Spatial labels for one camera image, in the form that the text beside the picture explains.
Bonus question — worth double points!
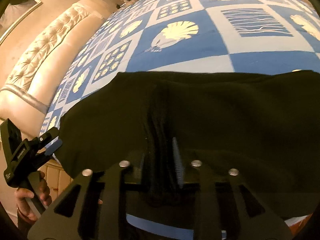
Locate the black pants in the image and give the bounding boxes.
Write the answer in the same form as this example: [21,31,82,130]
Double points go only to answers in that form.
[55,70,319,218]

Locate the person left hand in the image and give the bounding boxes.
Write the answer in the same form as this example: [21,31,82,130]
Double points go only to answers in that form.
[14,171,52,224]

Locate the cream bedside cabinet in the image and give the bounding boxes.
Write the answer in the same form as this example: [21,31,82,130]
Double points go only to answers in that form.
[46,160,73,200]

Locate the cream tufted headboard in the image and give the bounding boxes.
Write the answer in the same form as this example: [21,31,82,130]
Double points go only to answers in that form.
[1,0,111,137]

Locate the blue patterned bed sheet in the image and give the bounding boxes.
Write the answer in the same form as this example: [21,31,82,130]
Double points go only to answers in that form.
[41,0,319,239]

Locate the framed wall picture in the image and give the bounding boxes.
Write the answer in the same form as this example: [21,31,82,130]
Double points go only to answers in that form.
[1,0,43,43]

